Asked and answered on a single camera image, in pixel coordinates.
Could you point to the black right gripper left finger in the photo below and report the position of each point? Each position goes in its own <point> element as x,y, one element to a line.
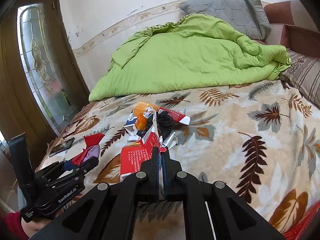
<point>107,211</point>

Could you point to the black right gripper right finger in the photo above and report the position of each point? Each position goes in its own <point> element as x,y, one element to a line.
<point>212,211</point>

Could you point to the red torn paper box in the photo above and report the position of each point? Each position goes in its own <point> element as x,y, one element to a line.
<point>133,154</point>

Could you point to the red purple candy wrapper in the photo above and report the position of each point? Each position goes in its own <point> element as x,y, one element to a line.
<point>92,150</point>

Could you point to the silver ointment tube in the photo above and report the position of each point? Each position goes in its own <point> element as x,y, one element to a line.
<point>171,140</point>

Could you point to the blue white medicine box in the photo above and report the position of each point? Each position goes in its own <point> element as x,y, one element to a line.
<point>130,127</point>

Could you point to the orange foil snack wrapper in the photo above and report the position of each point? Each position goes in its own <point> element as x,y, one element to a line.
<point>141,122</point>

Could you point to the black plastic bag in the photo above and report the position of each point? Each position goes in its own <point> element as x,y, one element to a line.
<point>165,125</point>

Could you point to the orange ointment box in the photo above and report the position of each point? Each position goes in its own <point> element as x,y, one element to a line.
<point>141,107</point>

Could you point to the left hand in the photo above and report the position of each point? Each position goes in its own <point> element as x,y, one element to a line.
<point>32,227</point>

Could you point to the black smartphone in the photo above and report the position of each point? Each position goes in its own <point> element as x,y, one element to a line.
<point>61,147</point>

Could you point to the leaf pattern fleece blanket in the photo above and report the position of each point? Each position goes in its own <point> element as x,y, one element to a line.
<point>261,139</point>

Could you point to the red plastic basket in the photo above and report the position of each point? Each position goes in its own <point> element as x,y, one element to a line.
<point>307,226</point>

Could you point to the wooden glass door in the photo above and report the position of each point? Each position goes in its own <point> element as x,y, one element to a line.
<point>42,88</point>

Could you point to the green quilt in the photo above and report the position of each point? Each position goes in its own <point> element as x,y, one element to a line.
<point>197,51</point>

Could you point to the striped brown pillow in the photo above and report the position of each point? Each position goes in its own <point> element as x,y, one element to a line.
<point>304,75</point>

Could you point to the grey quilted pillow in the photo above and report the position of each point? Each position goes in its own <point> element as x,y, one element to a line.
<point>245,16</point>

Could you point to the brown padded headboard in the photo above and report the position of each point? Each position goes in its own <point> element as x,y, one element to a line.
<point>292,27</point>

